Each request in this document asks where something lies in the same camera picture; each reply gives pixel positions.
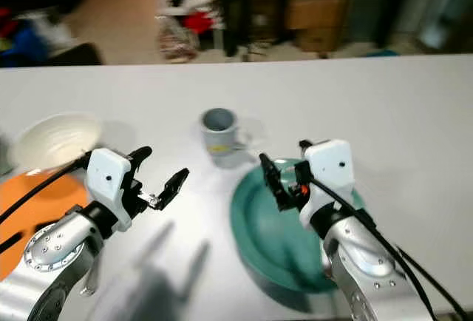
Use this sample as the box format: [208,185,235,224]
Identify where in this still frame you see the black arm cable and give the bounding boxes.
[312,178,460,321]
[0,155,93,226]

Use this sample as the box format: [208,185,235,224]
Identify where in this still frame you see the teal plate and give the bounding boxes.
[230,158,367,294]

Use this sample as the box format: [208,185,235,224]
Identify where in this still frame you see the black cabinet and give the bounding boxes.
[217,0,407,57]

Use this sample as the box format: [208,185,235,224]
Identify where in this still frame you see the orange plate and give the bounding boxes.
[0,172,88,281]

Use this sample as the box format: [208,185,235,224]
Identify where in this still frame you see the grey mug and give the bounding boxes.
[200,107,256,159]

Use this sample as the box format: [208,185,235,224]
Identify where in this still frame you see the small cardboard box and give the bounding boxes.
[295,28,342,53]

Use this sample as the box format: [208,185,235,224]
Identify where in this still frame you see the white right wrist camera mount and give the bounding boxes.
[300,138,355,230]

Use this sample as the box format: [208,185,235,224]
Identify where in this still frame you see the large cardboard box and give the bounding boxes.
[285,0,350,31]

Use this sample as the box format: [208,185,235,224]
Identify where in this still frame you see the green mug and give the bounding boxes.
[0,135,13,175]

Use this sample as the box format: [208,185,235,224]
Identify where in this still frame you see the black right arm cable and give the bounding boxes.
[312,178,460,321]

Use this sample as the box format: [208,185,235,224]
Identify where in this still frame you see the wire basket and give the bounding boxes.
[157,18,200,64]

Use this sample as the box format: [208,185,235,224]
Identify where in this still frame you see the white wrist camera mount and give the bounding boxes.
[86,147,136,232]
[300,138,355,230]

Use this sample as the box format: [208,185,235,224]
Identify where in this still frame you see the white ribbed bowl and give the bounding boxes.
[13,112,103,174]

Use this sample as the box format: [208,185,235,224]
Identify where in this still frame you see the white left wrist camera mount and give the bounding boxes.
[86,147,136,232]

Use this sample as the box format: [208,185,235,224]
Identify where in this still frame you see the red cloth item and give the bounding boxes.
[184,10,216,36]

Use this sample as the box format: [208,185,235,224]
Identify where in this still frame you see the blue bag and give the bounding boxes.
[13,24,50,64]

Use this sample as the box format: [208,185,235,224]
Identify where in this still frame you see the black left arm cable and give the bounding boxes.
[0,155,93,226]

